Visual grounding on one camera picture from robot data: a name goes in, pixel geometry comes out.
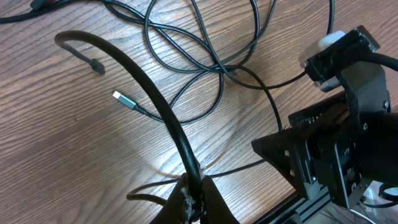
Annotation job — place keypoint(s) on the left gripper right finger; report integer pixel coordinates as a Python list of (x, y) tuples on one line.
[(215, 210)]

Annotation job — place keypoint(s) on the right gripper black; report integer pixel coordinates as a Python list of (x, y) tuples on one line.
[(348, 140)]

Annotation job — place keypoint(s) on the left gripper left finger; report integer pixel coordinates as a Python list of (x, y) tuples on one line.
[(177, 207)]

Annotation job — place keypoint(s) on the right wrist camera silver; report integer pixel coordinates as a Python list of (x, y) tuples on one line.
[(316, 62)]

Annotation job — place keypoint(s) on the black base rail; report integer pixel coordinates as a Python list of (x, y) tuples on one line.
[(296, 209)]

